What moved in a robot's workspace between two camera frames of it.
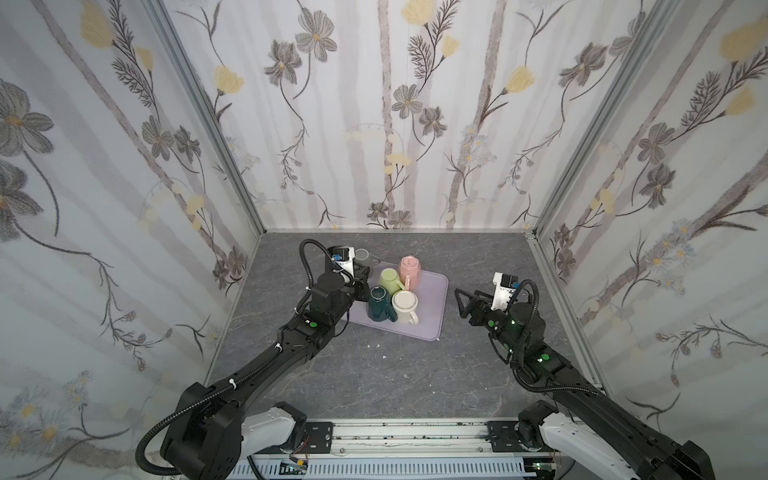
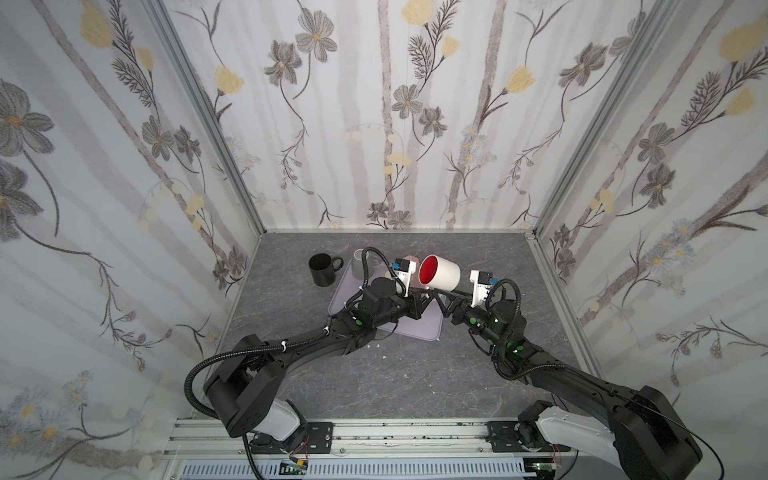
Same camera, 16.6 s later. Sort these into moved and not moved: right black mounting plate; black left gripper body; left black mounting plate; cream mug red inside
Moved: cream mug red inside; black left gripper body
Not moved: left black mounting plate; right black mounting plate
